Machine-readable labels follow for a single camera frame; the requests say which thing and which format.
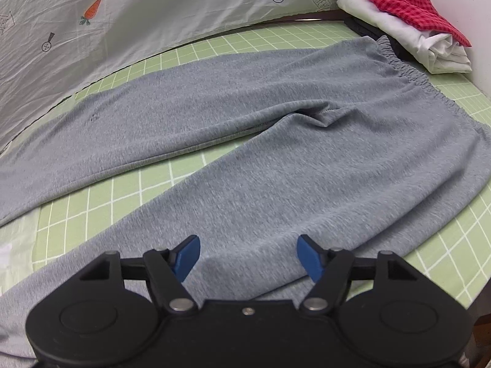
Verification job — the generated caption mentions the black folded cloth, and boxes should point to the black folded cloth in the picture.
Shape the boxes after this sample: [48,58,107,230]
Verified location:
[344,14,414,62]

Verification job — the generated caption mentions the translucent plastic sheet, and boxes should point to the translucent plastic sheet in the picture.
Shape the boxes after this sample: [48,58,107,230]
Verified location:
[0,213,41,280]

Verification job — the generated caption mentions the grey sweatpants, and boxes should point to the grey sweatpants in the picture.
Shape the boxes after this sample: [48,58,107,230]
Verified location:
[0,34,491,362]

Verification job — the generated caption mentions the white folded cloth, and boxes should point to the white folded cloth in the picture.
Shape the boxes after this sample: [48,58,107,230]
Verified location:
[336,0,473,75]

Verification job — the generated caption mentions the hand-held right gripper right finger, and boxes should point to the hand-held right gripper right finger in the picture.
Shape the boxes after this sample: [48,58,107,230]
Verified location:
[297,234,421,315]

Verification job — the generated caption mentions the green grid mat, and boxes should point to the green grid mat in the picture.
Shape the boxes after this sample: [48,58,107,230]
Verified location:
[0,18,491,312]

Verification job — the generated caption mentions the grey carrot print sheet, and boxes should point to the grey carrot print sheet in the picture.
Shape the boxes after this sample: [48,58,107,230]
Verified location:
[0,0,418,155]

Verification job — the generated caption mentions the red checked cloth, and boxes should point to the red checked cloth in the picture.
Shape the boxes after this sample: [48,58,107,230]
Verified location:
[362,0,473,48]

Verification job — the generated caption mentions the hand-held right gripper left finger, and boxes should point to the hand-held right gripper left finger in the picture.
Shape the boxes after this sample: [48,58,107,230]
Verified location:
[79,235,202,315]

